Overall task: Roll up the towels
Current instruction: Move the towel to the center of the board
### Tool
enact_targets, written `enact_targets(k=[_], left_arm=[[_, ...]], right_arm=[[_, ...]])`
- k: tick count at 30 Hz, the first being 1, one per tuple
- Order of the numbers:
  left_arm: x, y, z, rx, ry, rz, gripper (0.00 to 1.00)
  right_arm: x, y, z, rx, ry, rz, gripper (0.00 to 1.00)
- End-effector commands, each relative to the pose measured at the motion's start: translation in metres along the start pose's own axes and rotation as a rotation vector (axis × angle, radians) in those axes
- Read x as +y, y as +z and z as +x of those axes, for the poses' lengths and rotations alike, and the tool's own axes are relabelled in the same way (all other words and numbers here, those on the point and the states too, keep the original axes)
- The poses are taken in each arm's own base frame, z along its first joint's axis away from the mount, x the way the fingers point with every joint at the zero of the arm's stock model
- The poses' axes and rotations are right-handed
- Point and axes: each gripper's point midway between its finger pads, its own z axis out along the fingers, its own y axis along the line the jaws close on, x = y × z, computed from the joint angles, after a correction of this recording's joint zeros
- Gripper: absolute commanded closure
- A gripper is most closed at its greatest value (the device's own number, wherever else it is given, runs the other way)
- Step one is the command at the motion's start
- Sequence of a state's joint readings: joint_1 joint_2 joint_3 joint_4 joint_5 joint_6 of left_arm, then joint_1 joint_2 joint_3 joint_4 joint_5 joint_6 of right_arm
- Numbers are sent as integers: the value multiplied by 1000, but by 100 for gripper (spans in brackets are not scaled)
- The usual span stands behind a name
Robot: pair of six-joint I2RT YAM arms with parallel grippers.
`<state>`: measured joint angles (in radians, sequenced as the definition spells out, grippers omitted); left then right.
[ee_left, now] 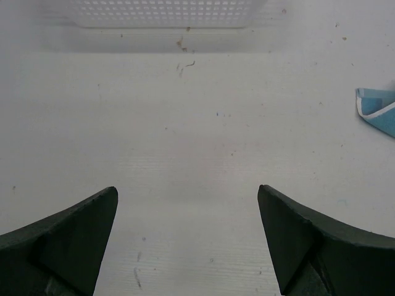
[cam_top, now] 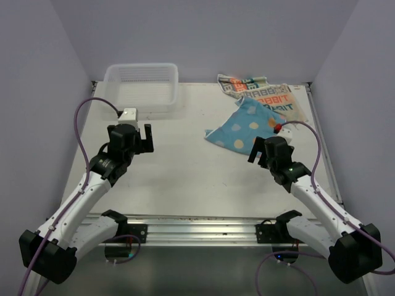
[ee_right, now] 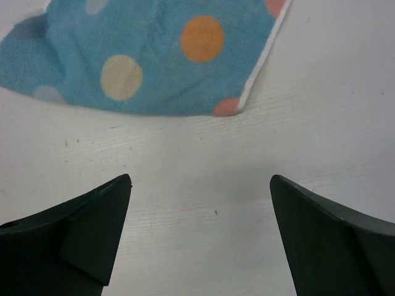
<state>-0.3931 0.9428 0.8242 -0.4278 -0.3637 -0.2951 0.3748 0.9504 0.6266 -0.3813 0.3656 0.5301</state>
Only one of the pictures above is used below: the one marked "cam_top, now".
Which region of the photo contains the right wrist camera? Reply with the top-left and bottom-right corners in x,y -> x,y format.
273,124 -> 293,144

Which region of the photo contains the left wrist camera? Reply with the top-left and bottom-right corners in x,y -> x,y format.
118,108 -> 139,131

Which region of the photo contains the rabbit print towel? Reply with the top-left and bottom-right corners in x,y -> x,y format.
217,74 -> 308,123

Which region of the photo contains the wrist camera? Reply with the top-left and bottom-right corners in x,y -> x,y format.
273,124 -> 293,144
118,108 -> 139,131

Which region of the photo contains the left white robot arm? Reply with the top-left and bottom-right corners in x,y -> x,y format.
19,124 -> 154,284

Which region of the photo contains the aluminium right side rail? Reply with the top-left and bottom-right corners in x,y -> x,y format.
303,82 -> 344,206

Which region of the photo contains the aluminium front rail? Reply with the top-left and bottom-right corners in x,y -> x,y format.
77,215 -> 312,247

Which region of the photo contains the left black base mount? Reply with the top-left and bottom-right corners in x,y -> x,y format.
101,210 -> 148,245

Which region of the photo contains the blue polka dot towel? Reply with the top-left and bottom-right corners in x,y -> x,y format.
204,97 -> 286,155

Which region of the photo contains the white plastic basket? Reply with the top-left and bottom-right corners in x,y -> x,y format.
102,63 -> 178,115

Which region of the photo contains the aluminium rail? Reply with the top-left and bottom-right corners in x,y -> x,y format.
77,215 -> 312,247
303,82 -> 344,206

